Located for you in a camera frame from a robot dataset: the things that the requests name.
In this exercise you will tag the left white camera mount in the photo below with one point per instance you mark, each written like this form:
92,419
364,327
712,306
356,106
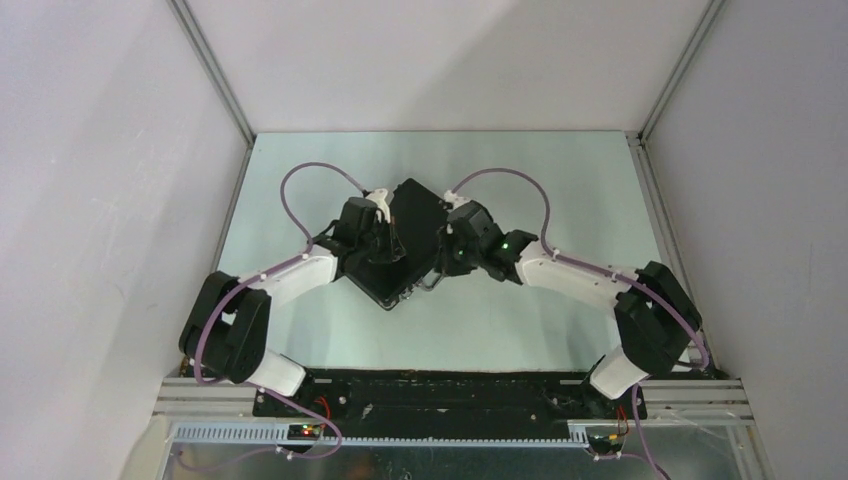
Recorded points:
381,197

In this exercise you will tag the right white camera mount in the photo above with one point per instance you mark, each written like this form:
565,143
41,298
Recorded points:
453,200

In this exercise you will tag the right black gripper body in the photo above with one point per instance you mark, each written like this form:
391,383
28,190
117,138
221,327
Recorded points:
458,258

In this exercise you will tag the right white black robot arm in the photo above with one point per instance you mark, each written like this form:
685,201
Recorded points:
655,318

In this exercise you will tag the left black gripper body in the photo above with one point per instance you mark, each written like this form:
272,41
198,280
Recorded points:
375,246

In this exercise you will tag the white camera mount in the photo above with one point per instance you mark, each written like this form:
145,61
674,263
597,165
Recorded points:
381,197
453,200

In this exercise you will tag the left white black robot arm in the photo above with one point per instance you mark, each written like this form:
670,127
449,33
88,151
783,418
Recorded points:
227,329

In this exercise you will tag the black poker set case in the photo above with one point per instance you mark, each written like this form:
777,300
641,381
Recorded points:
419,215

